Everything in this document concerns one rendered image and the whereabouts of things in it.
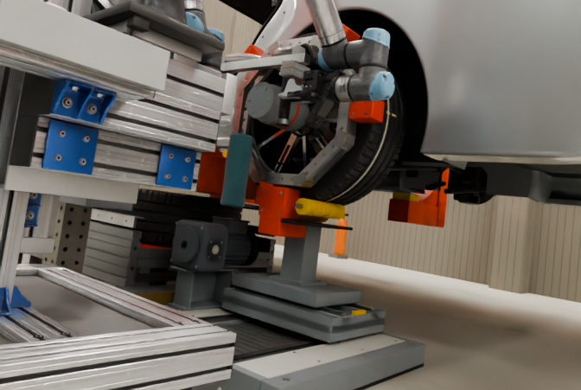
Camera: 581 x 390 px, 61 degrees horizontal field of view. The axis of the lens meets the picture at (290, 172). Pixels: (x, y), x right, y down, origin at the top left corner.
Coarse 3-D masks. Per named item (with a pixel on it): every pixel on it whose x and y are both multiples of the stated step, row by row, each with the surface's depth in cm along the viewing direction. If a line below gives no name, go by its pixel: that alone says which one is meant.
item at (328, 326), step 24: (240, 288) 193; (240, 312) 182; (264, 312) 175; (288, 312) 168; (312, 312) 168; (336, 312) 165; (360, 312) 170; (384, 312) 184; (312, 336) 161; (336, 336) 160
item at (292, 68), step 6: (294, 60) 151; (282, 66) 154; (288, 66) 152; (294, 66) 151; (300, 66) 154; (306, 66) 157; (282, 72) 153; (288, 72) 152; (294, 72) 152; (300, 72) 154; (294, 78) 154; (300, 78) 154
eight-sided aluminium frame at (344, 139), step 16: (272, 48) 188; (320, 48) 174; (240, 80) 196; (256, 80) 197; (240, 96) 195; (240, 112) 194; (240, 128) 194; (336, 128) 164; (352, 128) 166; (336, 144) 163; (352, 144) 166; (256, 160) 191; (320, 160) 167; (336, 160) 169; (256, 176) 184; (272, 176) 180; (288, 176) 174; (304, 176) 169; (320, 176) 172
